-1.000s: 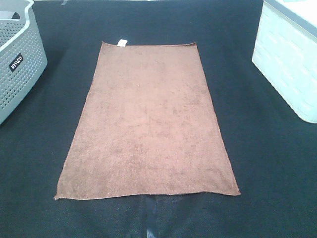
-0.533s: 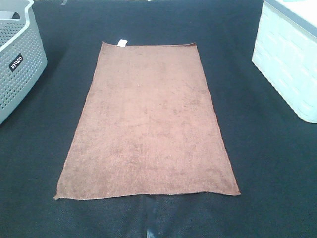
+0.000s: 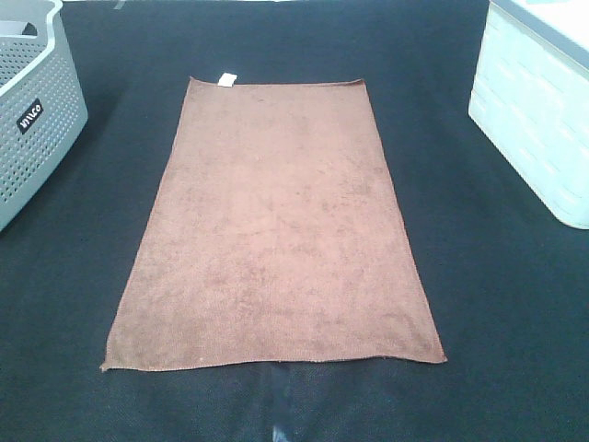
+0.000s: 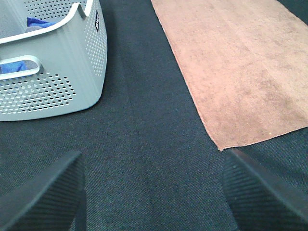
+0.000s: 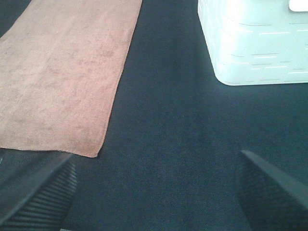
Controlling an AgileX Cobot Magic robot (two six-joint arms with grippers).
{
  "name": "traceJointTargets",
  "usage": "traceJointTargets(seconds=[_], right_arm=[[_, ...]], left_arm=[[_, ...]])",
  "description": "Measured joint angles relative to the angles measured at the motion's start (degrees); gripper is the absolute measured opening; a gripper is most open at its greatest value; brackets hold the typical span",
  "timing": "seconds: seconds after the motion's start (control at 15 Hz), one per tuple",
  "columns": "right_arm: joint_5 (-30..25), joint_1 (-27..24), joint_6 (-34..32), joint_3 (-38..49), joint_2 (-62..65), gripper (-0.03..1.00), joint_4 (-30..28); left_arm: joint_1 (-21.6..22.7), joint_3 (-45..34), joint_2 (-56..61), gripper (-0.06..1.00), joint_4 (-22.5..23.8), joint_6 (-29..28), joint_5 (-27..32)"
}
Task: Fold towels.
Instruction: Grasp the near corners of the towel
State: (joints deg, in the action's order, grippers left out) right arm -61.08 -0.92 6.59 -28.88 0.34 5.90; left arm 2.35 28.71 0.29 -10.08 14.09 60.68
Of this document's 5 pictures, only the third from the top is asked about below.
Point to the brown towel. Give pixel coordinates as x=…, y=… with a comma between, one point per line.
x=275, y=235

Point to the clear tape strip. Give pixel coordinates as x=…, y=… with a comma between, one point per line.
x=281, y=406

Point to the dark table mat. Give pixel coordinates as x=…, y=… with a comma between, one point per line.
x=507, y=283

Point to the white woven storage box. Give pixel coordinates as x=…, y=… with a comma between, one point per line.
x=530, y=98

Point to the grey perforated plastic basket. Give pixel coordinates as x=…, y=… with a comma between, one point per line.
x=43, y=109

